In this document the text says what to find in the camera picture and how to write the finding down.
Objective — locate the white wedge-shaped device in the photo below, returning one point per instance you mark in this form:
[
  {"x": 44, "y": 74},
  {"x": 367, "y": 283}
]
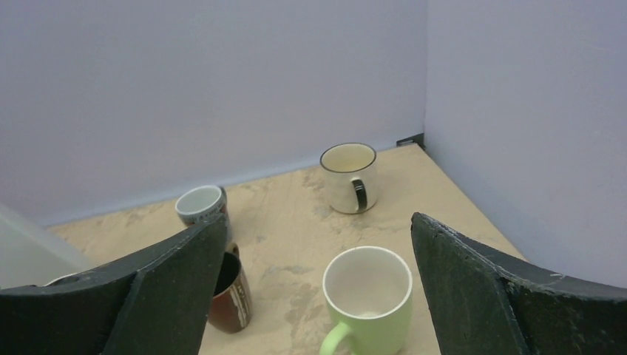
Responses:
[{"x": 31, "y": 255}]

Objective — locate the grey mug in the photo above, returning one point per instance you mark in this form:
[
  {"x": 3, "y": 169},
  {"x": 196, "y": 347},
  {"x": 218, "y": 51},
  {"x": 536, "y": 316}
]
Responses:
[{"x": 204, "y": 203}]

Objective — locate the brown striped mug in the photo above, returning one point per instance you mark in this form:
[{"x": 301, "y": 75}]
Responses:
[{"x": 231, "y": 307}]

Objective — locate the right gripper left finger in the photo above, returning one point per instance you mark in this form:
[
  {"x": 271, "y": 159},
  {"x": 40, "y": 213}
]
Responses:
[{"x": 152, "y": 301}]

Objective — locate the beige mug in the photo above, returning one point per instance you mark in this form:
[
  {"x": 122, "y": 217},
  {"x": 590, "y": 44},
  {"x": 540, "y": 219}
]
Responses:
[{"x": 350, "y": 177}]

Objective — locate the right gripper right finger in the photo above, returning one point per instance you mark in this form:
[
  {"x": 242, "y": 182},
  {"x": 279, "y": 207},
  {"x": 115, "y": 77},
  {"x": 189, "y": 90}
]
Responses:
[{"x": 484, "y": 301}]

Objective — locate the light green mug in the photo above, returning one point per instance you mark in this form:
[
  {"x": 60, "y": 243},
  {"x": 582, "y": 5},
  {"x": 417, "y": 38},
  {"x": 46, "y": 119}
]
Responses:
[{"x": 369, "y": 293}]

